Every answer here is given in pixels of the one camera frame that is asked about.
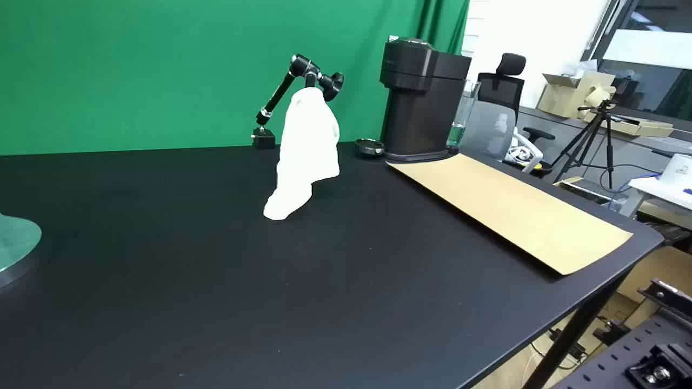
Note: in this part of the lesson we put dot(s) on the white cloth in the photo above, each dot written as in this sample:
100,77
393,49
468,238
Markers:
306,144

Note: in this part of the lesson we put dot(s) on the small round black mesh dish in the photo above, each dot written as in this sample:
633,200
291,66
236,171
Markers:
369,148

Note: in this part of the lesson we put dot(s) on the black coffee machine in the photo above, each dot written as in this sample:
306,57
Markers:
422,94

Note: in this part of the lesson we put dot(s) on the tan cardboard sheet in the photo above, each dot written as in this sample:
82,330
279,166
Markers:
504,202

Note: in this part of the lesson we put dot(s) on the transparent water tank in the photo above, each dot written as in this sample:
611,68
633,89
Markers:
491,127

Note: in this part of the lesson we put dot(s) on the white patterned object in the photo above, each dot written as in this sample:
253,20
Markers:
519,150

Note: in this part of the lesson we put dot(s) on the black office chair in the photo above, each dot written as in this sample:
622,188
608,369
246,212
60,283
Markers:
499,89

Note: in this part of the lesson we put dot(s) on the green table mat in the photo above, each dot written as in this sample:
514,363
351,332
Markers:
143,72

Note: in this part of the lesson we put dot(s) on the open cardboard box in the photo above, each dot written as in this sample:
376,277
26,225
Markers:
563,94

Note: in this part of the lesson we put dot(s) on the black table leg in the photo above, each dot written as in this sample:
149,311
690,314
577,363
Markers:
570,337

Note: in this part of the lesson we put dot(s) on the flat cardboard box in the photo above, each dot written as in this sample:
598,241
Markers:
644,128

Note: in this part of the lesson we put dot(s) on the black perforated breadboard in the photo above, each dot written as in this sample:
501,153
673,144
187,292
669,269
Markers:
618,360

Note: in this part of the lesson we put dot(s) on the white desk with papers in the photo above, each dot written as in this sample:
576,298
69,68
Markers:
666,187

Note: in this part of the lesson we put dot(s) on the round glass plate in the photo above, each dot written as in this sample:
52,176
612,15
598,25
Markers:
13,241

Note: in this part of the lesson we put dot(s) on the dark glass window panel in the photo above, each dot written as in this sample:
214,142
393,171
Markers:
650,44

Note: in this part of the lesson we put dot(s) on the black camera tripod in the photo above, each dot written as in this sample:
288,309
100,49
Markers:
595,132

